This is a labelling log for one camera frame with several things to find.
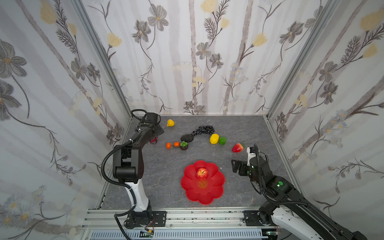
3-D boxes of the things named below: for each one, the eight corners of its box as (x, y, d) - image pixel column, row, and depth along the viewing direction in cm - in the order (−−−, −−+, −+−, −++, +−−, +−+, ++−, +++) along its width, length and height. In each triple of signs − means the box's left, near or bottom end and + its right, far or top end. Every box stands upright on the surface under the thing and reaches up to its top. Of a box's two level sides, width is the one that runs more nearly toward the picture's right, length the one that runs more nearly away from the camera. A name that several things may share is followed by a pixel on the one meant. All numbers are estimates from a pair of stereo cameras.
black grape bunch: (192, 136, 110) (192, 132, 106) (191, 130, 113) (191, 126, 110) (213, 134, 111) (214, 130, 108) (212, 128, 114) (213, 125, 111)
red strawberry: (234, 154, 101) (236, 150, 97) (231, 148, 104) (232, 145, 100) (243, 151, 103) (244, 147, 99) (239, 145, 105) (240, 142, 102)
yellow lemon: (210, 145, 105) (210, 141, 101) (209, 137, 109) (209, 133, 106) (219, 145, 105) (220, 141, 101) (218, 137, 109) (218, 133, 106)
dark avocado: (180, 143, 105) (180, 140, 102) (181, 137, 109) (181, 134, 105) (193, 144, 105) (193, 140, 102) (193, 137, 109) (193, 134, 105)
